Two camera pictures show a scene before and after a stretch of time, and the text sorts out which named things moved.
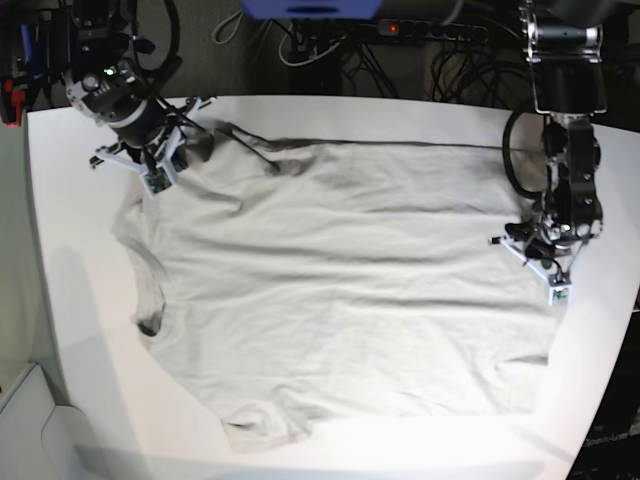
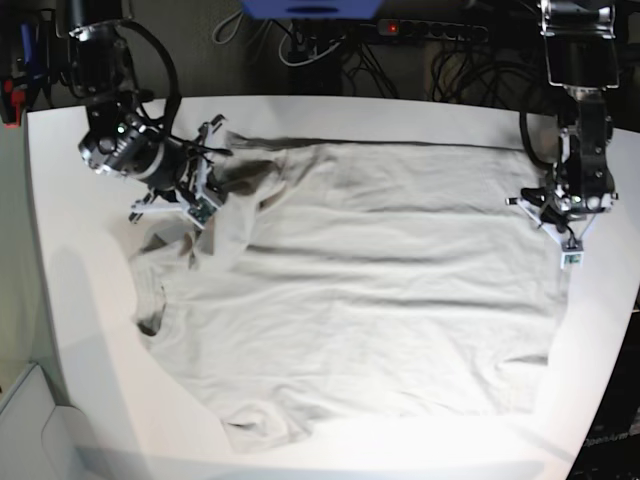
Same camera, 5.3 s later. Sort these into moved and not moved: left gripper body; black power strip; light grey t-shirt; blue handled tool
Moved: left gripper body
Not moved: blue handled tool; light grey t-shirt; black power strip
